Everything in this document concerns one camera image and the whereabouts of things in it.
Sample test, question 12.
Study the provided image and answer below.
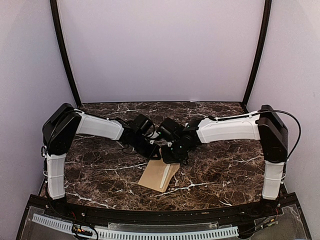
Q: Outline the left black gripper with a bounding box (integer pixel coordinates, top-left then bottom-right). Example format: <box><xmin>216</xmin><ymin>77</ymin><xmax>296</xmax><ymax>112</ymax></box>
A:
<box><xmin>131</xmin><ymin>133</ymin><xmax>161</xmax><ymax>160</ymax></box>

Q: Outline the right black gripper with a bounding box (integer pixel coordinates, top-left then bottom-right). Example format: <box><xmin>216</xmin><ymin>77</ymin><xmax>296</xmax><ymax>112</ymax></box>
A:
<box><xmin>161</xmin><ymin>139</ymin><xmax>189</xmax><ymax>163</ymax></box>

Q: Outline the brown paper envelope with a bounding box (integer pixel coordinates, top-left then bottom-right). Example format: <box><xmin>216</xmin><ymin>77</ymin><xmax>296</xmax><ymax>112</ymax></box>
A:
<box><xmin>138</xmin><ymin>159</ymin><xmax>180</xmax><ymax>193</ymax></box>

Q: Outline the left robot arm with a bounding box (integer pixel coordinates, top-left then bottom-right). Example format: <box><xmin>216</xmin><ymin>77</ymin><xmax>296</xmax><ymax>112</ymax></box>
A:
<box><xmin>41</xmin><ymin>103</ymin><xmax>162</xmax><ymax>218</ymax></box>

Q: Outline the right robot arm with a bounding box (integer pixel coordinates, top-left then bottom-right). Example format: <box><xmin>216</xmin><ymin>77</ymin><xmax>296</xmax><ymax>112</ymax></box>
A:
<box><xmin>156</xmin><ymin>104</ymin><xmax>296</xmax><ymax>217</ymax></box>

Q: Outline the black front table rail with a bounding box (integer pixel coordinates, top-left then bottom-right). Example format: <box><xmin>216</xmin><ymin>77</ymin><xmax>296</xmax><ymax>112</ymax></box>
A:
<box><xmin>48</xmin><ymin>197</ymin><xmax>278</xmax><ymax>226</ymax></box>

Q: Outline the white slotted cable duct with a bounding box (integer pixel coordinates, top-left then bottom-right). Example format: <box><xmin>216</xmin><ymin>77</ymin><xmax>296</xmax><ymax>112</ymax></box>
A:
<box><xmin>31</xmin><ymin>213</ymin><xmax>239</xmax><ymax>240</ymax></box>

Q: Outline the left black corner post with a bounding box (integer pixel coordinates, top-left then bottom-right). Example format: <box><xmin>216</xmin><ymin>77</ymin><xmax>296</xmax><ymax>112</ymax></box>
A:
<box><xmin>49</xmin><ymin>0</ymin><xmax>82</xmax><ymax>107</ymax></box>

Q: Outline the black corner post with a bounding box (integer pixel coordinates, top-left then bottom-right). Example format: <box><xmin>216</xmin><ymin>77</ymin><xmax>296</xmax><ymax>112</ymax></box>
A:
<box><xmin>240</xmin><ymin>0</ymin><xmax>272</xmax><ymax>111</ymax></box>
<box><xmin>49</xmin><ymin>0</ymin><xmax>82</xmax><ymax>107</ymax></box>

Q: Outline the right black corner post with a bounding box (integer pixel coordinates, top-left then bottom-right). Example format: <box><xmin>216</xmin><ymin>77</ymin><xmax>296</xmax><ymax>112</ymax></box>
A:
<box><xmin>240</xmin><ymin>0</ymin><xmax>272</xmax><ymax>111</ymax></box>

